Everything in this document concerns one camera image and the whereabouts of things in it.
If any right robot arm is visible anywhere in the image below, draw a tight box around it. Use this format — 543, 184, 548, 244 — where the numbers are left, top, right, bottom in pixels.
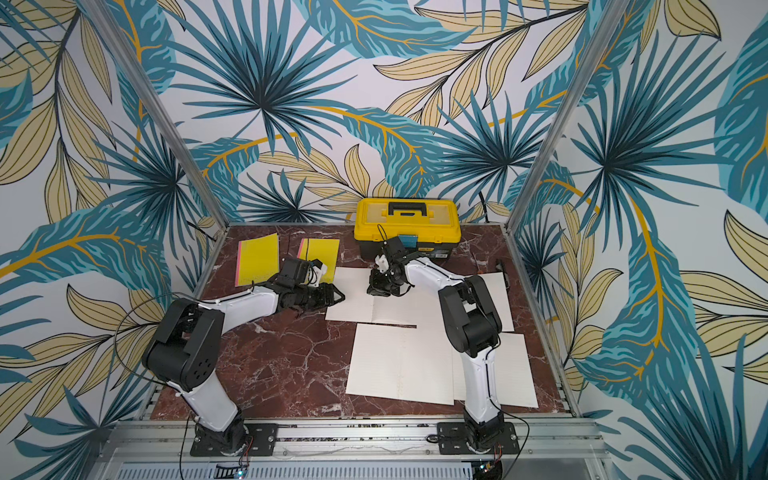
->
367, 237, 505, 453

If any yellow black toolbox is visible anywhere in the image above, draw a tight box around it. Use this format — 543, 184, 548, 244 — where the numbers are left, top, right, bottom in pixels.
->
354, 198, 462, 261

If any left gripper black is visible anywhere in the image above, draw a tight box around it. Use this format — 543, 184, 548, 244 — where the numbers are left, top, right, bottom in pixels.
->
294, 281, 346, 311

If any yellow cover notebook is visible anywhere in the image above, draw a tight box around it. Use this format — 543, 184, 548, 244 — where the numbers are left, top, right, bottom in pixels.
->
298, 238, 340, 283
235, 233, 280, 287

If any aluminium front rail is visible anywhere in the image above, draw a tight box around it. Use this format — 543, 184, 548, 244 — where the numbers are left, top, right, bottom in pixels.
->
88, 415, 619, 479

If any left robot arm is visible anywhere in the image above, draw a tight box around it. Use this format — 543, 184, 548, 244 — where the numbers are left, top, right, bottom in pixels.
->
141, 258, 345, 456

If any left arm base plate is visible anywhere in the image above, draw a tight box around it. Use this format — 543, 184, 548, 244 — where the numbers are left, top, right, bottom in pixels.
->
190, 422, 278, 458

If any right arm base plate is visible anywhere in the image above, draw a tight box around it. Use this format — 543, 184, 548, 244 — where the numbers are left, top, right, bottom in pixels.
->
429, 422, 522, 455

